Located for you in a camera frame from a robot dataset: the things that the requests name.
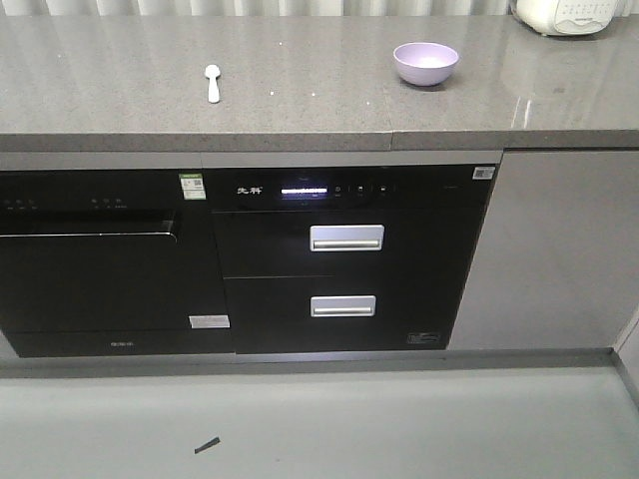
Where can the black floor tape strip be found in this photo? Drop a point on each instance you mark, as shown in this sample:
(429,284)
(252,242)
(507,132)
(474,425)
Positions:
(209,444)

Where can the upper silver drawer handle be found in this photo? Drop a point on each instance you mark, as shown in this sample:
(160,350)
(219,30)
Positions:
(346,238)

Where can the lower silver drawer handle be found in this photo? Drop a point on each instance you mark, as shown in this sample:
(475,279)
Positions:
(343,305)

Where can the white pleated curtain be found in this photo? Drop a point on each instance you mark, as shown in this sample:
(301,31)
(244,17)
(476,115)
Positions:
(278,8)

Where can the purple plastic bowl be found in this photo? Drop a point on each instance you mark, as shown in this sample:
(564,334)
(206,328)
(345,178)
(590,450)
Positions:
(424,64)

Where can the black disinfection cabinet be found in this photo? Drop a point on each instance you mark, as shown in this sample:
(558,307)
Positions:
(262,218)

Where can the silver drawer handle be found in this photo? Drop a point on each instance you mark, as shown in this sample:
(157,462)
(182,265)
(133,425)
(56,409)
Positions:
(343,305)
(346,238)

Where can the white rice cooker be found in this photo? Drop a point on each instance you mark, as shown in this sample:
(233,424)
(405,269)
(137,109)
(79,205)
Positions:
(564,17)

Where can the grey cabinet door panel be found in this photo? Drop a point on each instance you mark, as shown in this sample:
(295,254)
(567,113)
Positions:
(556,264)

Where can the mint green plastic spoon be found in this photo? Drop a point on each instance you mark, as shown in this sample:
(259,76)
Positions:
(213,73)

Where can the black built-in dishwasher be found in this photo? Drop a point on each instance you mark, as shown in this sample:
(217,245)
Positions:
(115,262)

